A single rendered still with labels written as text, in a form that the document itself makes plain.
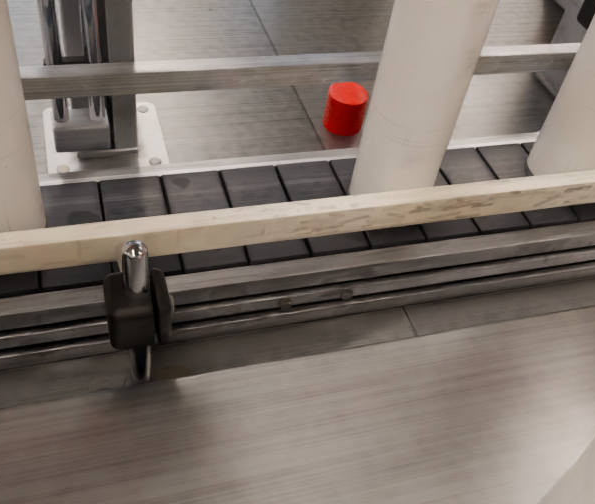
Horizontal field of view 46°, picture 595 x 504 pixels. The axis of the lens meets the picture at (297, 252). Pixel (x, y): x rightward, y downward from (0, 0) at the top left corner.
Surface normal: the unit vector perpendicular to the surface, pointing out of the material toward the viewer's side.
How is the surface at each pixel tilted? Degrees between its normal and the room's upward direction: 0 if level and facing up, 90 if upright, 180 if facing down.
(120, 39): 90
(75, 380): 0
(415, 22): 90
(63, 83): 90
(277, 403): 0
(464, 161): 0
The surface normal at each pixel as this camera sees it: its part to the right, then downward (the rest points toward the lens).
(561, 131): -0.88, 0.26
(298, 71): 0.29, 0.72
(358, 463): 0.13, -0.69
